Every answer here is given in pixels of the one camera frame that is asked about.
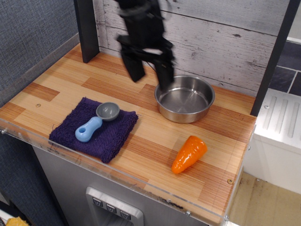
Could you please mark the dark grey post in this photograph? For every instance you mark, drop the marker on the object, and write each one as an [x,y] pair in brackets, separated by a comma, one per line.
[84,10]
[275,55]

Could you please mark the blue grey toy scoop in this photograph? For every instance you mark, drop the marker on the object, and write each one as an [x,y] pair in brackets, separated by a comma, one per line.
[107,111]

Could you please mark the yellow object at corner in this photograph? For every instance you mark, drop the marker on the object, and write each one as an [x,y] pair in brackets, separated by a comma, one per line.
[16,222]

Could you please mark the right dark grey post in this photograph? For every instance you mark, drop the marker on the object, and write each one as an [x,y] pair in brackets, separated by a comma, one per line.
[275,55]

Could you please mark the purple towel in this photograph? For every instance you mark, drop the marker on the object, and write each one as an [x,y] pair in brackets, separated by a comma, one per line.
[106,142]

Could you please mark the left dark grey post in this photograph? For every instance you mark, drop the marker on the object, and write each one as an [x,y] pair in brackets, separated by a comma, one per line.
[84,10]

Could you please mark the silver dispenser button panel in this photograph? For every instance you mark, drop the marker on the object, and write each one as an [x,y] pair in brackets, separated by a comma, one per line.
[109,211]

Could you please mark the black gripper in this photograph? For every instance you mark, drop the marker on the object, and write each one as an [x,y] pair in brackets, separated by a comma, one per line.
[145,41]

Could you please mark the white ridged appliance top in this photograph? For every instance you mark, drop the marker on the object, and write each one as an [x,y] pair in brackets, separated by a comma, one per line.
[279,118]

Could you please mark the clear acrylic front guard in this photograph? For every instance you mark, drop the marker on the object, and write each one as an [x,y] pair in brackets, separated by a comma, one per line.
[69,173]

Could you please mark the metal pot with wire handle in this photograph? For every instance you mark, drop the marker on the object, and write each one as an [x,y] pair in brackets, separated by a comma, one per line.
[185,100]

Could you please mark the orange plastic carrot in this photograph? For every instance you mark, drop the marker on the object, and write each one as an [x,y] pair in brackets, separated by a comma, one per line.
[191,151]

